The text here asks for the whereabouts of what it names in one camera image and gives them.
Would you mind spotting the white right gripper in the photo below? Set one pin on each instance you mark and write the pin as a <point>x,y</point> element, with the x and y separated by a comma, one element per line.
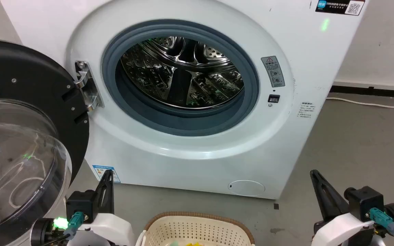
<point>340,229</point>

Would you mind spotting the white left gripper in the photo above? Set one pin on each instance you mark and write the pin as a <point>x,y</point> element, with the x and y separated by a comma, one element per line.
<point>111,229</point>

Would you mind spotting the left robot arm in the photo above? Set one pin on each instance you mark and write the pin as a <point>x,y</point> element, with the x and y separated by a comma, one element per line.
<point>41,234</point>

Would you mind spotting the white front-load washing machine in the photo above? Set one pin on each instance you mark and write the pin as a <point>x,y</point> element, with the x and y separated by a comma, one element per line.
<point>200,164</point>

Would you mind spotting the blue energy label sticker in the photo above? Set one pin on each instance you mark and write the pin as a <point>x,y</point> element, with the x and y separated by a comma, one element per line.
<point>98,171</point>

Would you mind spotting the oval drain filter cover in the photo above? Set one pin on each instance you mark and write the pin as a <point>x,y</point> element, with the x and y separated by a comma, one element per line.
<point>246,188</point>

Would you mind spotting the light green plastic object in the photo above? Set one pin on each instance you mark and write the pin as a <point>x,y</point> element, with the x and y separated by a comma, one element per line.
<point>173,243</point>

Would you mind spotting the grey rubber door gasket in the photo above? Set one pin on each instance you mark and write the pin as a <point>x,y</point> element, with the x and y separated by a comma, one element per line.
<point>142,114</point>

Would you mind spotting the small text label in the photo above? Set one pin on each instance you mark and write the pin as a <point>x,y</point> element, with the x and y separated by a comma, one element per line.
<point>305,110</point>

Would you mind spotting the cream plastic laundry basket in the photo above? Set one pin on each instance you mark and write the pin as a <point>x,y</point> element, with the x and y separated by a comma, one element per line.
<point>197,229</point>

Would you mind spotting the yellow plastic object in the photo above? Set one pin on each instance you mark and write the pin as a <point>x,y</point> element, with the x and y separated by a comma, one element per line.
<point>194,244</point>

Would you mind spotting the chrome door hinge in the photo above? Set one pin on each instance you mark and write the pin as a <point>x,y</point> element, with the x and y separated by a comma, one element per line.
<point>88,89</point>

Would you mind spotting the black door latch slot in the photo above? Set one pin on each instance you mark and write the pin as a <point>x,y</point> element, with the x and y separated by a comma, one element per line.
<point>274,99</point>

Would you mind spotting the black floor strip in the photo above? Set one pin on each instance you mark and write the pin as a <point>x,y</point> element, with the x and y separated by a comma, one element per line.
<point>371,91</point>

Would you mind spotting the stainless steel washer drum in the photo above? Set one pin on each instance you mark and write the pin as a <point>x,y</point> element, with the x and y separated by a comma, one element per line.
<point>156,78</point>

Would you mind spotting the grey warning sticker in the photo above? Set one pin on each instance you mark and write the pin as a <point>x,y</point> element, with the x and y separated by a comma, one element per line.
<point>273,71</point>

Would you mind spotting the black-rimmed glass washer door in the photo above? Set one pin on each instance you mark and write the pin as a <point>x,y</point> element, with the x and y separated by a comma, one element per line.
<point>29,75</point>

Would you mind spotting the black QR code sticker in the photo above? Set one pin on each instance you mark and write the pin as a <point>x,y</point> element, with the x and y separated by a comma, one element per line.
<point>333,6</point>

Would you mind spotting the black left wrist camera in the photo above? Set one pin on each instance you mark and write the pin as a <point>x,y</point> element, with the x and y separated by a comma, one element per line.
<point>80,204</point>

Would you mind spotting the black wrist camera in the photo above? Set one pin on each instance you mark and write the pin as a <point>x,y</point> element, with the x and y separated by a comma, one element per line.
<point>366,200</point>
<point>80,204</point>

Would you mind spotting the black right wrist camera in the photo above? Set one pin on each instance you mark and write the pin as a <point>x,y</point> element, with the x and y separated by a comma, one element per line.
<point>366,200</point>

